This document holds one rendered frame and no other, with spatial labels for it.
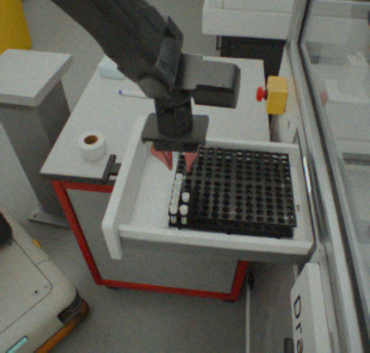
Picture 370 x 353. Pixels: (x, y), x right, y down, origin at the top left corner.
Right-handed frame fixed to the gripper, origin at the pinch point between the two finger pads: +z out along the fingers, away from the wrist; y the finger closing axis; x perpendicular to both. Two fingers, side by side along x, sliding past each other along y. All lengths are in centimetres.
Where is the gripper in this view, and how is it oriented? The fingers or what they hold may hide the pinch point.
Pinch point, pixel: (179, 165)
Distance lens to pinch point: 62.3
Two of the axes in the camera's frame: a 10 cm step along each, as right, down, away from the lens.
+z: 0.7, 7.0, 7.1
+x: 1.6, -7.1, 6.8
